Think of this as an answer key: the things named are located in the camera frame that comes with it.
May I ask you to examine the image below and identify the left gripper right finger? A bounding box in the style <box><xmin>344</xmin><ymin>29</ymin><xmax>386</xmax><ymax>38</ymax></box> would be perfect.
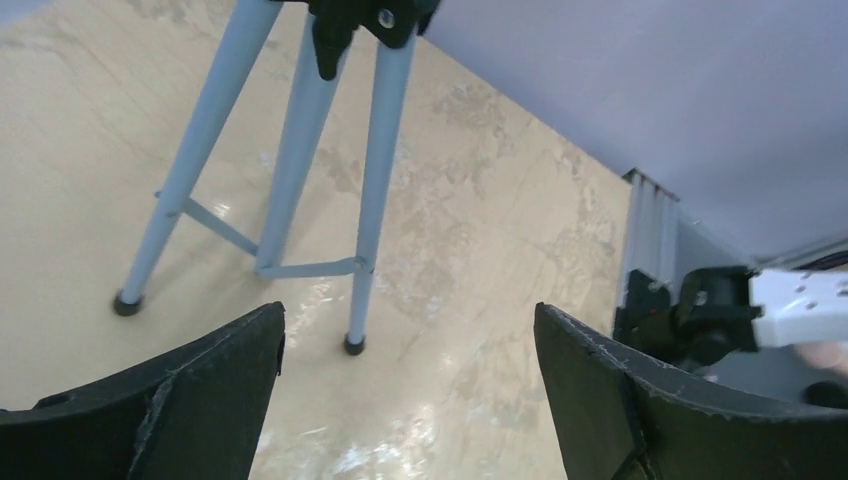
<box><xmin>534</xmin><ymin>303</ymin><xmax>847</xmax><ymax>479</ymax></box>

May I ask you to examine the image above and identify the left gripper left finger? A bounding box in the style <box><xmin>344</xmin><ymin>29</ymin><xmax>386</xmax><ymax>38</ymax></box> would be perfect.
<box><xmin>1</xmin><ymin>302</ymin><xmax>285</xmax><ymax>479</ymax></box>

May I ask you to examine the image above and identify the light blue music stand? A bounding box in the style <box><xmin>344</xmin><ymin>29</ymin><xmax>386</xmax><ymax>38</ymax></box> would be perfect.
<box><xmin>112</xmin><ymin>0</ymin><xmax>438</xmax><ymax>356</ymax></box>

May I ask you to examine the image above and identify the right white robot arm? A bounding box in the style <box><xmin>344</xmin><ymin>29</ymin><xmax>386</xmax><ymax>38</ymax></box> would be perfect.
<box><xmin>670</xmin><ymin>266</ymin><xmax>847</xmax><ymax>377</ymax></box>

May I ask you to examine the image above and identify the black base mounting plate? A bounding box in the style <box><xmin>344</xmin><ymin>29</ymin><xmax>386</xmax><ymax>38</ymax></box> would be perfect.
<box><xmin>613</xmin><ymin>269</ymin><xmax>683</xmax><ymax>364</ymax></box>

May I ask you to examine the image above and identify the aluminium frame rail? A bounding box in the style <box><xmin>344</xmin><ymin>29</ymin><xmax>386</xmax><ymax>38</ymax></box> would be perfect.
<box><xmin>618</xmin><ymin>169</ymin><xmax>847</xmax><ymax>305</ymax></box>

